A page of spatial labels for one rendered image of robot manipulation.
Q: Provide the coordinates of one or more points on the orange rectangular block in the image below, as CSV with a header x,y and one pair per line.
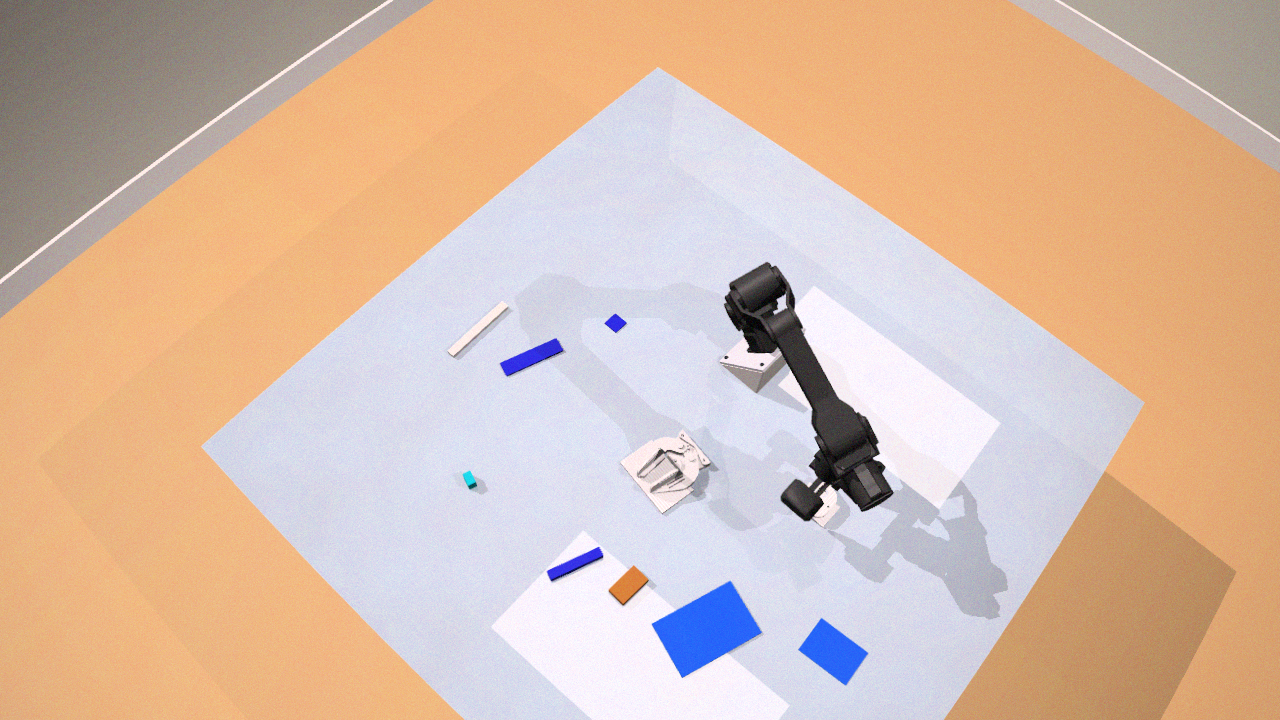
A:
x,y
628,585

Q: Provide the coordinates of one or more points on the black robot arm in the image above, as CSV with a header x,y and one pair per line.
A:
x,y
841,432

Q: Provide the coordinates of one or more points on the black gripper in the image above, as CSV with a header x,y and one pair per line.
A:
x,y
802,499

